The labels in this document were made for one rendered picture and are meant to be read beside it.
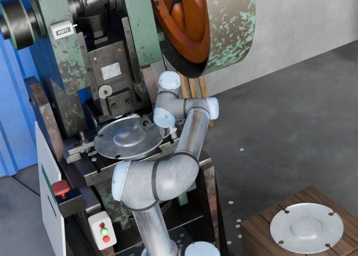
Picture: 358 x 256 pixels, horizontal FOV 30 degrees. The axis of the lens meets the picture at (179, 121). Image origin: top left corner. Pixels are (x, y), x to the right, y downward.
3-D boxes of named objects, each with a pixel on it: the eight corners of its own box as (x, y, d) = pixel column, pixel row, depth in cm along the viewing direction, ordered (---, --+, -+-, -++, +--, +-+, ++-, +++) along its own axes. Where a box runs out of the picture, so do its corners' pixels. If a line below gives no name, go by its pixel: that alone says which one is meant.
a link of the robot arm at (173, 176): (190, 177, 186) (217, 87, 226) (153, 177, 189) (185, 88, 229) (197, 208, 192) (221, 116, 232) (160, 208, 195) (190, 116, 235)
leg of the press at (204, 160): (246, 272, 301) (220, 104, 252) (224, 283, 298) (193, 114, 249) (164, 171, 374) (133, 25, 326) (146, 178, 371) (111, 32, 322)
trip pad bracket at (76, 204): (94, 230, 261) (81, 192, 251) (70, 240, 259) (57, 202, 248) (89, 222, 266) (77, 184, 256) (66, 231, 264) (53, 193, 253)
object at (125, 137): (151, 161, 249) (151, 159, 249) (82, 157, 259) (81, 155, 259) (175, 118, 271) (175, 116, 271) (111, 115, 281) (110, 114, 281)
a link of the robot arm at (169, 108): (181, 115, 222) (185, 89, 229) (149, 116, 225) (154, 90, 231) (186, 129, 228) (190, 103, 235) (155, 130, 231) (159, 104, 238)
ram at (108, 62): (141, 107, 261) (127, 40, 245) (106, 121, 257) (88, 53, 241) (126, 90, 275) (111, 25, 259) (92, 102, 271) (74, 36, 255)
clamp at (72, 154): (106, 148, 275) (100, 128, 269) (67, 163, 270) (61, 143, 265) (102, 141, 279) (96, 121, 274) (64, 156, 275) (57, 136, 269)
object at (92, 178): (188, 147, 277) (186, 135, 274) (87, 188, 264) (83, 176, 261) (160, 115, 301) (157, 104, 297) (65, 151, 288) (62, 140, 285)
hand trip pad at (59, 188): (75, 203, 251) (70, 187, 247) (59, 209, 250) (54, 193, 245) (70, 193, 257) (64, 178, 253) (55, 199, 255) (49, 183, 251)
